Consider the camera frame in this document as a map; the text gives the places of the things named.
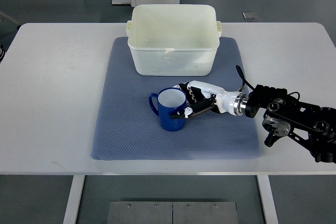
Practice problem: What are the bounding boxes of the white table leg right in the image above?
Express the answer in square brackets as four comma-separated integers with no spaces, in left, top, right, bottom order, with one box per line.
[257,175,279,224]

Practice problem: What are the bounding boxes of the dark object at left edge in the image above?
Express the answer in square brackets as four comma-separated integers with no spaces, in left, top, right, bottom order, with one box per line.
[0,45,6,62]

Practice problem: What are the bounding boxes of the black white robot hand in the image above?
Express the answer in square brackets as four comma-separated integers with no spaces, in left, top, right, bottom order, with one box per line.
[170,81,245,119]

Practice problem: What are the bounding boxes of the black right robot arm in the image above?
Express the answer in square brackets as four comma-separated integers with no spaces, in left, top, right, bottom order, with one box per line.
[236,65,335,163]

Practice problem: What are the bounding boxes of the blue enamel mug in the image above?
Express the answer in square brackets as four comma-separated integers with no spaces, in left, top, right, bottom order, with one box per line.
[148,88,186,132]

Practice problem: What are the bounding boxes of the blue textured mat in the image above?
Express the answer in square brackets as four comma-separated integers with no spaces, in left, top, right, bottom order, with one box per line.
[91,37,262,160]

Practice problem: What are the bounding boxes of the white table leg left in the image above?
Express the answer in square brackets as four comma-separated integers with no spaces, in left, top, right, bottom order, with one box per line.
[63,175,85,224]

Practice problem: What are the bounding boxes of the white table leg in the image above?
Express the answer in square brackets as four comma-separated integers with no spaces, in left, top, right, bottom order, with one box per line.
[257,175,279,224]
[63,175,85,224]

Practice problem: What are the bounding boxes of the grey floor socket plate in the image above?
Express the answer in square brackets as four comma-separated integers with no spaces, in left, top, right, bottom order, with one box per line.
[242,12,257,20]

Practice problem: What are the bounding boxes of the white plastic box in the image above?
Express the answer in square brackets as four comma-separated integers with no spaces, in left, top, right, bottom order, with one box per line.
[126,4,222,76]

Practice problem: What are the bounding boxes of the grey metal base plate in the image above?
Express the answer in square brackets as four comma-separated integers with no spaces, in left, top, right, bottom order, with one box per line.
[107,201,238,223]

